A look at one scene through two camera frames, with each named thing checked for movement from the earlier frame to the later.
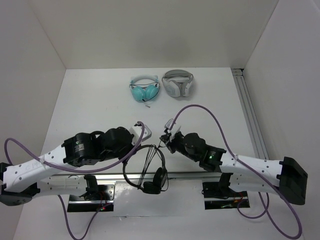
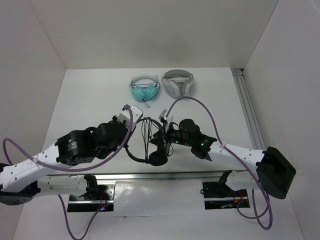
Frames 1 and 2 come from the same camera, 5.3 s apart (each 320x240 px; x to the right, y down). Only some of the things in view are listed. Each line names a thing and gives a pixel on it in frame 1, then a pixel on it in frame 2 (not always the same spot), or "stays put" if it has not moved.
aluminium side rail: x=250 y=113 stays put
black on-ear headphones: x=160 y=178 to x=158 y=158
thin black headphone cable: x=153 y=150 to x=146 y=128
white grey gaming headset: x=178 y=83 stays put
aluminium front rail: x=130 y=176 stays put
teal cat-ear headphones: x=144 y=87 stays put
